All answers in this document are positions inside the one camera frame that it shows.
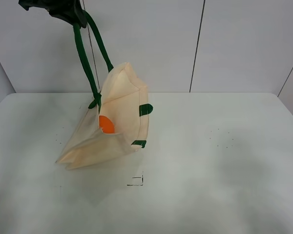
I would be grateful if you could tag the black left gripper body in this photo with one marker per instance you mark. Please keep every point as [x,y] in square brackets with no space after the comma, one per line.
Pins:
[67,10]

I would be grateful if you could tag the cream linen bag green handles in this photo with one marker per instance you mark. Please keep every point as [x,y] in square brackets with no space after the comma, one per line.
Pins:
[123,99]

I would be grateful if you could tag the orange citrus fruit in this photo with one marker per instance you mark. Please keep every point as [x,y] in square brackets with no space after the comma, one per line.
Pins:
[106,125]

